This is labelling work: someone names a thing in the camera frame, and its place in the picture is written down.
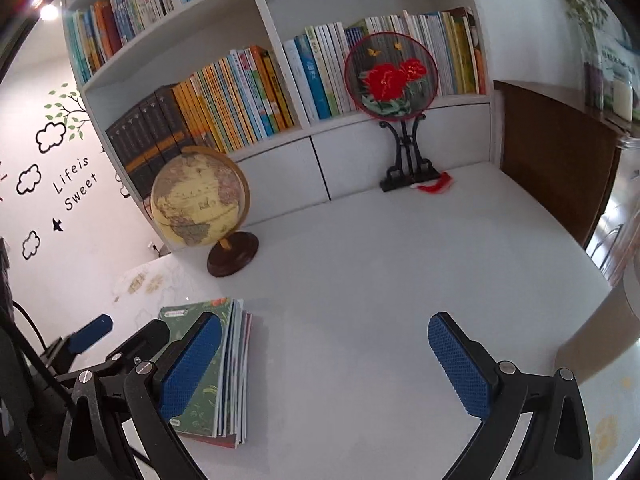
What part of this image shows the stack of books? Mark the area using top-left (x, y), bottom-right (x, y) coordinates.
top-left (158, 298), bottom-right (253, 448)

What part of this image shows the yellow desk globe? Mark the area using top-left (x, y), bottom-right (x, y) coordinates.
top-left (150, 145), bottom-right (259, 278)

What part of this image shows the brown wooden cabinet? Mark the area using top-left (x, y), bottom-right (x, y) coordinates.
top-left (494, 80), bottom-right (624, 247)

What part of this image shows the white bookshelf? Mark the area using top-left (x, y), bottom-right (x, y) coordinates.
top-left (62, 0), bottom-right (491, 223)

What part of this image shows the red flower embroidery fan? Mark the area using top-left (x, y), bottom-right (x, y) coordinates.
top-left (344, 32), bottom-right (452, 195)

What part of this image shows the potted green plant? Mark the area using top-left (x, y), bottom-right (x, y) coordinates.
top-left (563, 0), bottom-right (639, 124)

